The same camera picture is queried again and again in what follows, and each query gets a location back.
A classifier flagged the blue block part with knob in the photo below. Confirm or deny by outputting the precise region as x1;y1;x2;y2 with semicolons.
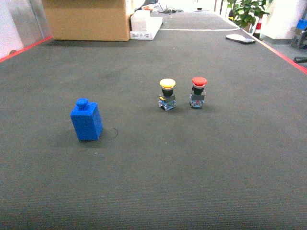
70;98;103;141

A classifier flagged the yellow mushroom push button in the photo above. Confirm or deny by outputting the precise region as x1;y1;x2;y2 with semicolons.
158;78;176;111

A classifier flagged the red mushroom push button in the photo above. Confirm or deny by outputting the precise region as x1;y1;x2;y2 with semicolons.
189;76;208;108

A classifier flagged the flat white box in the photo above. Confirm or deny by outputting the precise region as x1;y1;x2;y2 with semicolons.
130;17;163;40

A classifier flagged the small white box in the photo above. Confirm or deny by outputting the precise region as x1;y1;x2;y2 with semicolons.
130;10;150;31

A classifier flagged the large cardboard box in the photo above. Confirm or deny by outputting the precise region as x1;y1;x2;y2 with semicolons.
42;0;134;41

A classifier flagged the grey flat device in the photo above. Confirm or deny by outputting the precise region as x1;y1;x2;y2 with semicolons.
226;34;256;45

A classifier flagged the red white traffic cone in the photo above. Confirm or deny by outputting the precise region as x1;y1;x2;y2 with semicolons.
253;16;262;39

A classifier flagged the green potted plant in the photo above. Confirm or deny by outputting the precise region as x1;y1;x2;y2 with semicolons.
227;0;271;32

